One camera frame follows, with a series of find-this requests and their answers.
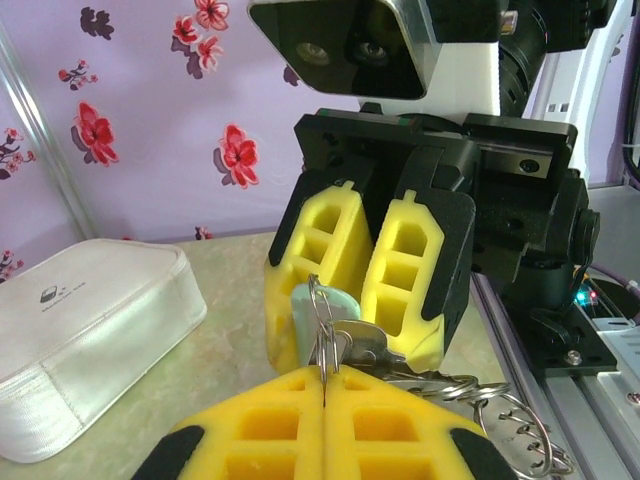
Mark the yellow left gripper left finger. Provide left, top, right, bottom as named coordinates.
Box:
left=130, top=364, right=327, bottom=480

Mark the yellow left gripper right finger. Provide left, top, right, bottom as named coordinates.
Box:
left=323, top=366, right=520, bottom=480

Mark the teal-capped key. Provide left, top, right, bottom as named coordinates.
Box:
left=289, top=282, right=361, bottom=361

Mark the silver keyring with chain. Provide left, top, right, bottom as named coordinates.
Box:
left=305, top=272, right=576, bottom=480

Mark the silver metal key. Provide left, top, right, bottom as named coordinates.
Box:
left=334, top=319, right=416, bottom=376

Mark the white zippered pouch case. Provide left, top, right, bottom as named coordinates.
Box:
left=0, top=238, right=209, bottom=464

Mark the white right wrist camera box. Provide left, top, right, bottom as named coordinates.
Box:
left=247, top=0, right=502, bottom=117

